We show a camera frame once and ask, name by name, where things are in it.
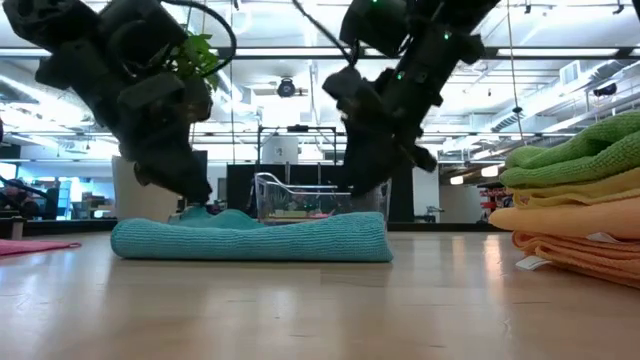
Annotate orange microfiber towel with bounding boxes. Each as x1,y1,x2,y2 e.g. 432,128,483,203
512,228,640,266
519,252,640,290
488,194,640,240

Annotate black office partition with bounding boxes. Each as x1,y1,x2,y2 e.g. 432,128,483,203
225,162,416,224

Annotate person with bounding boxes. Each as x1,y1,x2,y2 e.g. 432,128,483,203
0,174,60,221

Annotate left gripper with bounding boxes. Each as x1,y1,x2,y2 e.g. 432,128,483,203
33,38,215,206

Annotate white plant pot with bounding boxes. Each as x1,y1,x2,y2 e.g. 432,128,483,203
110,155,181,224

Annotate black monitor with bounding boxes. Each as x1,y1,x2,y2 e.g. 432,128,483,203
193,149,209,194

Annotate clear plastic bin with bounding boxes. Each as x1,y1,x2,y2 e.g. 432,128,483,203
253,171,392,226

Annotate blue microfiber towel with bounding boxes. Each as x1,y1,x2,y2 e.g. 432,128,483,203
110,206,395,264

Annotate black metal rack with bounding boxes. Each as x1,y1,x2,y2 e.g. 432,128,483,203
256,124,338,166

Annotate pink microfiber towel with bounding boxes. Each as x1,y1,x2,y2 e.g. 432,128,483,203
0,238,82,257

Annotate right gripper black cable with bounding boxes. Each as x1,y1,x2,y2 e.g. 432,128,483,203
291,0,362,67

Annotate black ceiling spotlight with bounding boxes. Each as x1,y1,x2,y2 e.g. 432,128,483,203
276,76,297,100
592,82,620,99

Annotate green microfiber towel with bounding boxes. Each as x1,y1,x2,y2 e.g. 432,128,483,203
499,110,640,190

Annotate yellow microfiber towel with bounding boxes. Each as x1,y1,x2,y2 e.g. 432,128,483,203
508,167,640,210

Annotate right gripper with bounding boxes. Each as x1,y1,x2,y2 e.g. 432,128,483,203
321,33,487,200

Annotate thin hanging cord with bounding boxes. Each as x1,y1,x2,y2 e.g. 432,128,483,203
505,0,526,147

